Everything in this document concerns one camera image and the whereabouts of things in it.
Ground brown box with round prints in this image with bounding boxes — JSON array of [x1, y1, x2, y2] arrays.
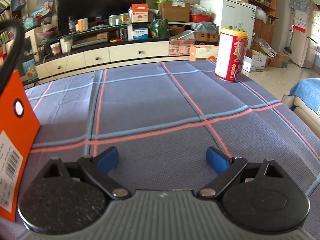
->
[[195, 32, 220, 42]]

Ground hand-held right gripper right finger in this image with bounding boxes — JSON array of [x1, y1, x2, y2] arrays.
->
[[197, 146, 285, 200]]

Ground grey plastic bag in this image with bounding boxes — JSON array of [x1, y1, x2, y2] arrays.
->
[[191, 21, 218, 33]]

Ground clear plastic bin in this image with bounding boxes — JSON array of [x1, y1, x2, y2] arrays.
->
[[169, 30, 195, 40]]

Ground white refrigerator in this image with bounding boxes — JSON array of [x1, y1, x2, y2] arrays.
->
[[287, 0, 320, 68]]

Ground black flat television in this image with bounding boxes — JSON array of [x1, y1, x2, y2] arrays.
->
[[55, 0, 147, 30]]

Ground cream television stand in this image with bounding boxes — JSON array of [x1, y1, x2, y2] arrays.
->
[[22, 21, 195, 85]]

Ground red drink canister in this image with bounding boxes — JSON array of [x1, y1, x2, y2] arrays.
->
[[215, 27, 250, 82]]

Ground white printed floor box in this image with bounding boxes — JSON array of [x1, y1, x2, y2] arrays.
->
[[243, 49, 267, 72]]

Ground blue sofa cover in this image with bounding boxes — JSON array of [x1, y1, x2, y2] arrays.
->
[[289, 78, 320, 118]]

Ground black cable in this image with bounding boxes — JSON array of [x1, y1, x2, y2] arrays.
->
[[0, 20, 25, 94]]

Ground orange and white carton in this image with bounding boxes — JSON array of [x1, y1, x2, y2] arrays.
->
[[131, 4, 150, 22]]

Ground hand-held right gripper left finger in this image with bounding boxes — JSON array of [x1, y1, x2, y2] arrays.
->
[[42, 146, 132, 200]]

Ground pink printed carton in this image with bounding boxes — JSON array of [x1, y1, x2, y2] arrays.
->
[[169, 39, 197, 56]]

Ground green foil bag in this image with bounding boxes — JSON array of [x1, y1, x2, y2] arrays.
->
[[149, 18, 169, 40]]

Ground orange cardboard box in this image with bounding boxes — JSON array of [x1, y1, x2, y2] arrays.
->
[[0, 70, 41, 222]]

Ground dark bookshelf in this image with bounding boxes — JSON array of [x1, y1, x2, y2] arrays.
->
[[0, 0, 16, 63]]

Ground orange and white gift box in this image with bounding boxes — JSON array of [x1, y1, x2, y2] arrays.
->
[[189, 44, 219, 61]]

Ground blue plaid tablecloth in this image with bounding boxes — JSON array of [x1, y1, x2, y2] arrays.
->
[[0, 60, 320, 240]]

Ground beige sofa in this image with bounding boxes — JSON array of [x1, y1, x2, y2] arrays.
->
[[282, 94, 320, 128]]

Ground brown cardboard box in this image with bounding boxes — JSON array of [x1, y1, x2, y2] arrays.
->
[[159, 1, 192, 22]]

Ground blue and white box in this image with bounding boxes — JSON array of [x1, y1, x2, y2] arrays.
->
[[132, 27, 149, 40]]

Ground blue picture print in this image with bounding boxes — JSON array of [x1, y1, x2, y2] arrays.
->
[[36, 0, 55, 15]]

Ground red plastic basin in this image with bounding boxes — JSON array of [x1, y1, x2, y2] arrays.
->
[[190, 14, 212, 22]]

